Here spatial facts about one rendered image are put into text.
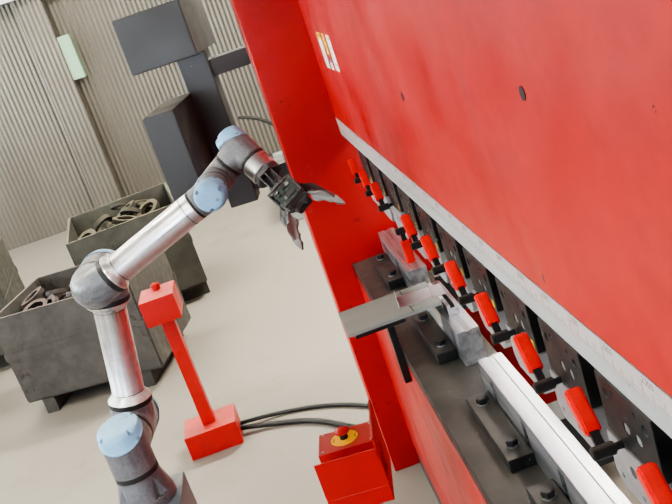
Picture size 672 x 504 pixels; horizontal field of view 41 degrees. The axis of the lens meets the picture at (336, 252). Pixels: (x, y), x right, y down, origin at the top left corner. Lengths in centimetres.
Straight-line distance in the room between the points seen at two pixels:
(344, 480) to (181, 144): 153
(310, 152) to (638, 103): 248
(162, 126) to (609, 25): 265
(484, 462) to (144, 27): 203
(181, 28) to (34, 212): 794
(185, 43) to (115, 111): 745
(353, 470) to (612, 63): 160
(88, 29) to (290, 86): 762
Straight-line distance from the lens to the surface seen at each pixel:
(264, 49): 316
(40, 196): 1103
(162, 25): 330
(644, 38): 75
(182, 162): 334
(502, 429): 196
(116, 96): 1070
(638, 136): 81
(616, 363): 109
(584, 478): 165
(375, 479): 227
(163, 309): 406
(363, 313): 249
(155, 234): 217
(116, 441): 237
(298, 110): 318
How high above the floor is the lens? 190
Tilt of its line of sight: 17 degrees down
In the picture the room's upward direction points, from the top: 19 degrees counter-clockwise
